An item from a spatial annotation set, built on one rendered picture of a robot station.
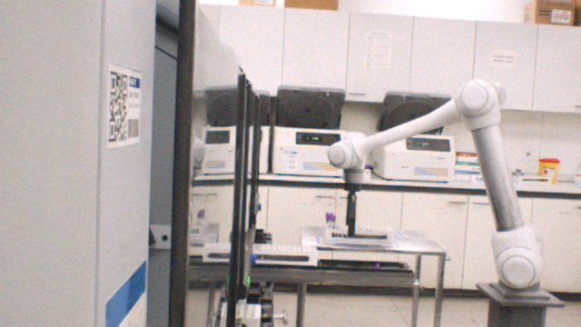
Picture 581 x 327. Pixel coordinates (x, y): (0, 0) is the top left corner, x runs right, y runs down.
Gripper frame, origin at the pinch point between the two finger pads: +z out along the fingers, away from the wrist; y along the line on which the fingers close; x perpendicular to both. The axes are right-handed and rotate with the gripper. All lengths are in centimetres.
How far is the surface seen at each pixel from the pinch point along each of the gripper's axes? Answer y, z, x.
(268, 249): -41, 1, 33
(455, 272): 196, 66, -105
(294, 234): 191, 41, 21
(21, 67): -230, -46, 35
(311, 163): 193, -14, 11
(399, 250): -10.9, 5.8, -19.9
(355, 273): -43.7, 8.0, 1.8
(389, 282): -43.2, 10.5, -10.8
